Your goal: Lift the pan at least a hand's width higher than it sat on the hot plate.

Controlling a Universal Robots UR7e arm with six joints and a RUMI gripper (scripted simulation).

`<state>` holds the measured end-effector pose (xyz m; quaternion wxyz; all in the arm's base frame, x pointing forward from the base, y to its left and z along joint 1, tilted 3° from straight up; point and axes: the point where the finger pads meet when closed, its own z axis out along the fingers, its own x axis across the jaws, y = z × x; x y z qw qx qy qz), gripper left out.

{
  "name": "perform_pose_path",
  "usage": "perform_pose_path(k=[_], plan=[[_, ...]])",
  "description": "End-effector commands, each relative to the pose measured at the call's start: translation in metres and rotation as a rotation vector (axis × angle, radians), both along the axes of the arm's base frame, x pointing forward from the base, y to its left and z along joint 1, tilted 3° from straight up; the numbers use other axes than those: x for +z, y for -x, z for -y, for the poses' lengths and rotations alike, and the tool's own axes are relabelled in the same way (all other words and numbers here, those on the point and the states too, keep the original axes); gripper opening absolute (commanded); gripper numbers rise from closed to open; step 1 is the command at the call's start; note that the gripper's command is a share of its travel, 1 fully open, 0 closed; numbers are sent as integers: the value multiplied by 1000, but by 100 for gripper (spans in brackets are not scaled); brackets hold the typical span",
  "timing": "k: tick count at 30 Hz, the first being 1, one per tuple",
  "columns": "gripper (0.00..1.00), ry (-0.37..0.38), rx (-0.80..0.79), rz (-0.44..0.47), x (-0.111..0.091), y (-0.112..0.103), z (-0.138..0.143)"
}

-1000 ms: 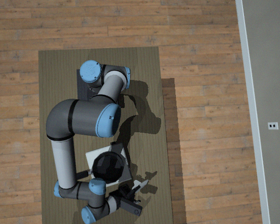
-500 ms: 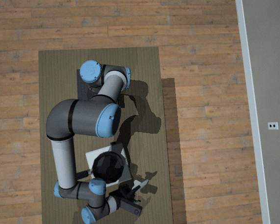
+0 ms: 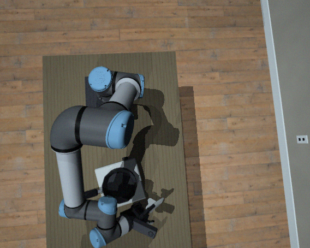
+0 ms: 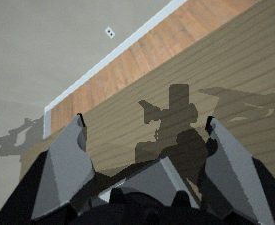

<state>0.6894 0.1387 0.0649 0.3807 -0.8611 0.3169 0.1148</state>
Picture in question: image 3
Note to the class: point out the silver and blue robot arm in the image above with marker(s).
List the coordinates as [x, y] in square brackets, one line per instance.
[110, 125]

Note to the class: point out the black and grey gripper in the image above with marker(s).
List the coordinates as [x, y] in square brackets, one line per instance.
[137, 211]

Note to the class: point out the black frying pan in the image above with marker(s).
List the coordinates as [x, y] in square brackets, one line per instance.
[119, 183]

